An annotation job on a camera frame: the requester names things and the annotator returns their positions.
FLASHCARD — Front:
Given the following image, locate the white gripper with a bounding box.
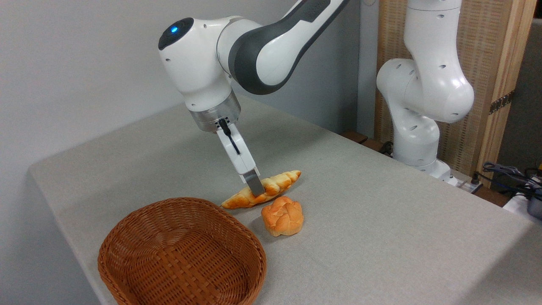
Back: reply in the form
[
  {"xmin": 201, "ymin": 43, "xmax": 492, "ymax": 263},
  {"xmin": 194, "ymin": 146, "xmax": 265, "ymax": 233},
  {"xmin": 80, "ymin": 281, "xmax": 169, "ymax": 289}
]
[{"xmin": 213, "ymin": 122, "xmax": 266, "ymax": 197}]

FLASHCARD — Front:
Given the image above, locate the long croissant bread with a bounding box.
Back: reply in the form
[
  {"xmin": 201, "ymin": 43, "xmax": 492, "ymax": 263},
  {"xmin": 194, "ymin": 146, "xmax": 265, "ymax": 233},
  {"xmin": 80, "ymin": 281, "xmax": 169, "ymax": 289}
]
[{"xmin": 221, "ymin": 170, "xmax": 302, "ymax": 210}]

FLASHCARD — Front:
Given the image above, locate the round bread roll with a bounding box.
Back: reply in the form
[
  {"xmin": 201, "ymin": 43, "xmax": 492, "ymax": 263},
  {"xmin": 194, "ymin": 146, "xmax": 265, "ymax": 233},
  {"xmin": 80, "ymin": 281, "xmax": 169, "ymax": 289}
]
[{"xmin": 260, "ymin": 196, "xmax": 305, "ymax": 237}]

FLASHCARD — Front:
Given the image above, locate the brown woven wicker basket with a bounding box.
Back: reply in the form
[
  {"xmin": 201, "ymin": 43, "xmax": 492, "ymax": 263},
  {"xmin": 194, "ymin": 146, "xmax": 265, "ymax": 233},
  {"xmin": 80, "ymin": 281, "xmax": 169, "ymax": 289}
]
[{"xmin": 97, "ymin": 197, "xmax": 268, "ymax": 305}]

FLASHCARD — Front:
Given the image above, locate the grey tablecloth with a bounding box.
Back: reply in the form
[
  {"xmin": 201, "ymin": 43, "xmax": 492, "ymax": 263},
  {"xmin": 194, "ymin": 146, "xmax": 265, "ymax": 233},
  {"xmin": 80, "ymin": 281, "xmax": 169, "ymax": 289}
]
[{"xmin": 29, "ymin": 95, "xmax": 542, "ymax": 305}]

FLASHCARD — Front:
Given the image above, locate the black screen hinge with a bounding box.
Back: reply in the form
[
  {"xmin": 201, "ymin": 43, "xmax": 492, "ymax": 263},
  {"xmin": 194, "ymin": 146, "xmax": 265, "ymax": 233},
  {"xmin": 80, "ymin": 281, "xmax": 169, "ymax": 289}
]
[{"xmin": 489, "ymin": 90, "xmax": 516, "ymax": 115}]

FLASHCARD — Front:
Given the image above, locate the wooden rattan folding screen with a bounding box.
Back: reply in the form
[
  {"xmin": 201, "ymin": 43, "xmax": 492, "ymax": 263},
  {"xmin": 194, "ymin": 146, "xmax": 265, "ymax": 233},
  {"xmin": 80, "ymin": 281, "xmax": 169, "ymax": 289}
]
[{"xmin": 374, "ymin": 0, "xmax": 538, "ymax": 189}]

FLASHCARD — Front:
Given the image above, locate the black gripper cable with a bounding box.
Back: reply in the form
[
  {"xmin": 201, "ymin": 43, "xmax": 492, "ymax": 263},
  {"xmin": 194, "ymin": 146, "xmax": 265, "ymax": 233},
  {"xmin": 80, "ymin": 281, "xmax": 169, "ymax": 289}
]
[{"xmin": 218, "ymin": 118, "xmax": 241, "ymax": 155}]

